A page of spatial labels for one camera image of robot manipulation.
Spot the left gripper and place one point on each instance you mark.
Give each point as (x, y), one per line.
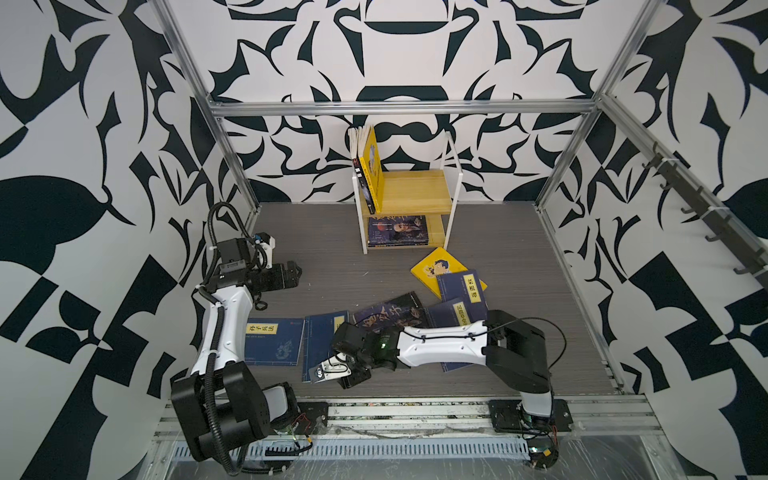
(278, 281)

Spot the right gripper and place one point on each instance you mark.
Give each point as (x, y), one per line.
(356, 377)

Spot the blue book yellow label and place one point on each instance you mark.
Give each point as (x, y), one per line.
(465, 286)
(458, 313)
(317, 337)

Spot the purple portrait book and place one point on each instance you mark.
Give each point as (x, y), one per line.
(397, 231)
(405, 310)

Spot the large yellow book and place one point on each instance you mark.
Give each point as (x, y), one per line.
(369, 156)

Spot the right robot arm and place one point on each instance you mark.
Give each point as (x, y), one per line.
(510, 347)

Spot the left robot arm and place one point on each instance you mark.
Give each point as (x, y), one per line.
(220, 406)

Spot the blue book far left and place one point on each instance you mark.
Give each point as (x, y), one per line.
(273, 342)

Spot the small yellow cartoon book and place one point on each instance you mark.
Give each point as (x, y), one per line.
(439, 262)

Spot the black standing book on shelf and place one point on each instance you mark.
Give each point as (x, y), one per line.
(354, 135)

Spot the wooden white-framed bookshelf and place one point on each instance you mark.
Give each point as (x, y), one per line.
(433, 193)

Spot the small green-lit electronics box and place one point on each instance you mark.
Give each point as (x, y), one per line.
(543, 452)

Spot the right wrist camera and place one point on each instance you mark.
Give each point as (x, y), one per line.
(331, 369)

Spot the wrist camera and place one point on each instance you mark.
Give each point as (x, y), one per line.
(264, 244)
(331, 369)

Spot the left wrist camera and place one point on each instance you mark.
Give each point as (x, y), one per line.
(264, 244)

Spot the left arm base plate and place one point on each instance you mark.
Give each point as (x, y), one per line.
(304, 418)

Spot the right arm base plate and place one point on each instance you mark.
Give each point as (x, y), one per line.
(530, 415)

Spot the aluminium front rail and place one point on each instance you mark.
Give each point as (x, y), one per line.
(457, 428)

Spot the wall hook rail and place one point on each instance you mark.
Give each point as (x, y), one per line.
(701, 204)

